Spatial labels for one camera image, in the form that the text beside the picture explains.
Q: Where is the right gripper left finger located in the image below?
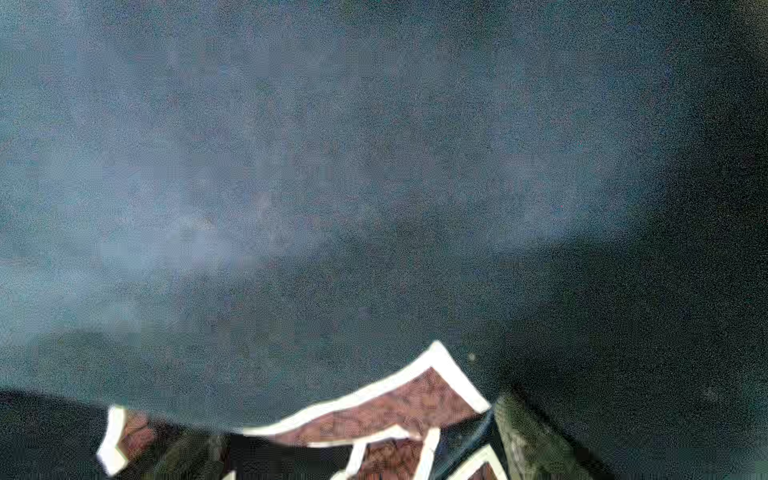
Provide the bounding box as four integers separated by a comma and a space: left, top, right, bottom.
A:
143, 430, 228, 480

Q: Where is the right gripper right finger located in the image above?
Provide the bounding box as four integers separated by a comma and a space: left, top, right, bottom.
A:
493, 393, 594, 479

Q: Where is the dark navy tank top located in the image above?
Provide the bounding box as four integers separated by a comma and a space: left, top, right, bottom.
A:
1, 1, 767, 478

